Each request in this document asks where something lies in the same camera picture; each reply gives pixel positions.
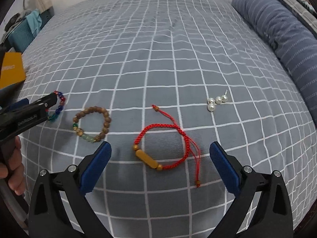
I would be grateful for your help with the person's left hand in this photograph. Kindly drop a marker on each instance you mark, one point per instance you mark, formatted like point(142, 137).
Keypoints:
point(16, 171)

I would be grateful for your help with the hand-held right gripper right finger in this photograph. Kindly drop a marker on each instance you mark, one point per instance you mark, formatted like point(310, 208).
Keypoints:
point(226, 168)

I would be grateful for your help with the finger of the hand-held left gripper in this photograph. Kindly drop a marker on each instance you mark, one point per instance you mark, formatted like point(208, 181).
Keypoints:
point(17, 104)
point(45, 101)

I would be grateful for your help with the teal suitcase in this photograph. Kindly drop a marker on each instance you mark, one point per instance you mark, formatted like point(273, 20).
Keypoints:
point(21, 36)

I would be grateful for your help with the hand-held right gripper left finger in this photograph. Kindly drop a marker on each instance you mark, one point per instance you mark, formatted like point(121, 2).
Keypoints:
point(95, 168)

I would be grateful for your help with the pearl earring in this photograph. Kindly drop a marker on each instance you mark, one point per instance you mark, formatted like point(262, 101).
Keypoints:
point(211, 107)
point(220, 100)

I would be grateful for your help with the blue striped pillow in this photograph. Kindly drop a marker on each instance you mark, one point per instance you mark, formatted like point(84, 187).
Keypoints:
point(279, 37)

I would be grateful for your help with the yellow and white cardboard box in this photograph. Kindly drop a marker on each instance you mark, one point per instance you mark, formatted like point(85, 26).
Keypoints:
point(11, 70)

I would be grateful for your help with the teal cloth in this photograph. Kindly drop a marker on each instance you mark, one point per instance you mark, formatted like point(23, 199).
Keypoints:
point(33, 21)

